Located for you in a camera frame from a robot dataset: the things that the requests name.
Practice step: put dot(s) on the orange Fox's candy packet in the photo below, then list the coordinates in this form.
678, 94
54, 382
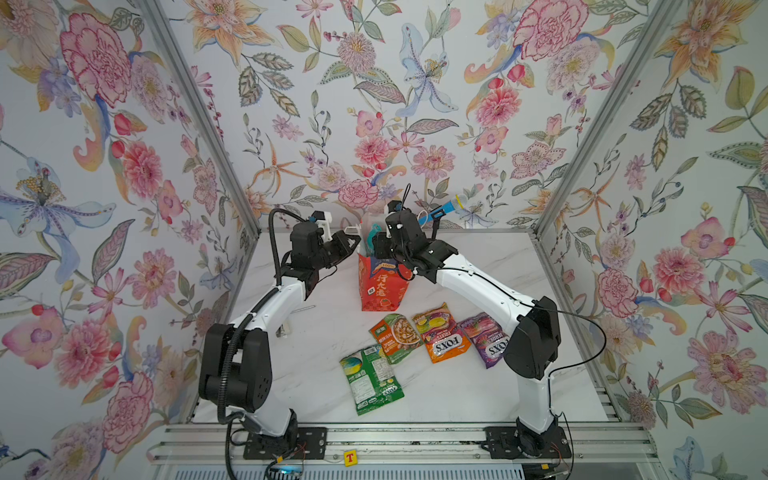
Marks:
441, 334

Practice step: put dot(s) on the aluminium rail frame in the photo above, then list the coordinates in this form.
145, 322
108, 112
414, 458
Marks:
584, 442

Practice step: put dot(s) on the blue microphone on black stand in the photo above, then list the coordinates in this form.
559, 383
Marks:
433, 217

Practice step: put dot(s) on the yellow T label tag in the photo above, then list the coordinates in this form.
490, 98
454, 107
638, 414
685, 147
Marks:
350, 458

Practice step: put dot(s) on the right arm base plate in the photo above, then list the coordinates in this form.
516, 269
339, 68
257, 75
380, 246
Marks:
513, 443

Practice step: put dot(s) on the purple Fox's candy packet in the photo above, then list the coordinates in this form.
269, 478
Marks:
487, 336

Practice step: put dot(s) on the teal snack packet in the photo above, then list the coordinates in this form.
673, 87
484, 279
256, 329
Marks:
374, 231

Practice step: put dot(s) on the orange green nut snack packet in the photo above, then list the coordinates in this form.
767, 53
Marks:
396, 336

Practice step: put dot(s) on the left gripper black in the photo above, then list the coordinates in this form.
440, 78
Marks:
338, 243

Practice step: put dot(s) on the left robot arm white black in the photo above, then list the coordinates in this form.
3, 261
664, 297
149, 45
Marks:
236, 370

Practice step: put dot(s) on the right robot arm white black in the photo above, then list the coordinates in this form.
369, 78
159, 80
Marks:
533, 326

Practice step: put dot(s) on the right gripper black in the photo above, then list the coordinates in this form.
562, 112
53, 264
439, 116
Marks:
380, 244

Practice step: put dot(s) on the red paper bag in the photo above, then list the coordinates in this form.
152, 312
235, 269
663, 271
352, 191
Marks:
382, 283

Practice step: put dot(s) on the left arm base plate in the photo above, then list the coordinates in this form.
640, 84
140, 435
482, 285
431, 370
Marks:
306, 443

